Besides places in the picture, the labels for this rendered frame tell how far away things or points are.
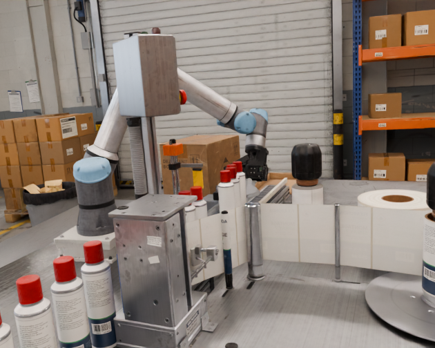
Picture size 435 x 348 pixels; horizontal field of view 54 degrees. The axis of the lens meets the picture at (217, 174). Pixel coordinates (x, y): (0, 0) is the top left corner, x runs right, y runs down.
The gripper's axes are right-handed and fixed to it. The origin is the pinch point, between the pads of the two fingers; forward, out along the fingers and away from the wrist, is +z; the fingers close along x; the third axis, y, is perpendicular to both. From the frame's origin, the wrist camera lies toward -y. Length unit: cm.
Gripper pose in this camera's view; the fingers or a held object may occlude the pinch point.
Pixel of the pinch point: (243, 200)
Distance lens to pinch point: 156.3
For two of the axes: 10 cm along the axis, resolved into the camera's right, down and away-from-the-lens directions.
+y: 9.2, 0.1, -3.8
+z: -1.3, 9.5, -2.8
